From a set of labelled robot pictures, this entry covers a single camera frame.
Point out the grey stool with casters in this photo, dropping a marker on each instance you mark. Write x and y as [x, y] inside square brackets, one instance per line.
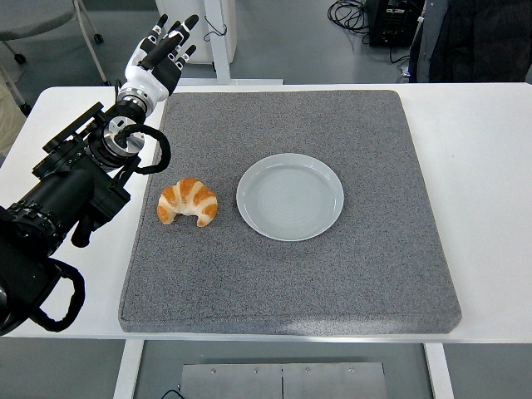
[33, 16]

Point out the beige fabric object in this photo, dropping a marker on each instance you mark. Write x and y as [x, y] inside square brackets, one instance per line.
[8, 124]

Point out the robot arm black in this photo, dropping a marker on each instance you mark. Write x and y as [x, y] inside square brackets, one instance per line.
[62, 195]

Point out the white pedestal column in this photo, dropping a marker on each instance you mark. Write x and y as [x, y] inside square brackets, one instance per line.
[220, 62]

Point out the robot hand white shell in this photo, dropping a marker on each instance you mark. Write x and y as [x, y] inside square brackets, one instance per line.
[151, 79]

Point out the white tube frame with caster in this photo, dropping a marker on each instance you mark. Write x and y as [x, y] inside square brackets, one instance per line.
[25, 109]

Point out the golden croissant bread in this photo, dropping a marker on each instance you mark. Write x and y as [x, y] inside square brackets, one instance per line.
[187, 195]

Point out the grey metal plate with screws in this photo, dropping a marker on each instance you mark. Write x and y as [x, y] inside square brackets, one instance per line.
[282, 380]

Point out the black electronics box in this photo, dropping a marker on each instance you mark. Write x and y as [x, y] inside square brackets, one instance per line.
[386, 25]

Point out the white cabinet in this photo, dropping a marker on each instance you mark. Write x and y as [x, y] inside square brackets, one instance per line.
[203, 56]

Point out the grey speckled mat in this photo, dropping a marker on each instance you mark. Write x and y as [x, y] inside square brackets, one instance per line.
[291, 282]

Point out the white table leg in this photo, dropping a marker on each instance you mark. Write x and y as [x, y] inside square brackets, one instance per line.
[128, 370]
[439, 374]

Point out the pale grey round plate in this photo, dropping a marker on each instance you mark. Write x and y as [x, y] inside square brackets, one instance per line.
[291, 199]

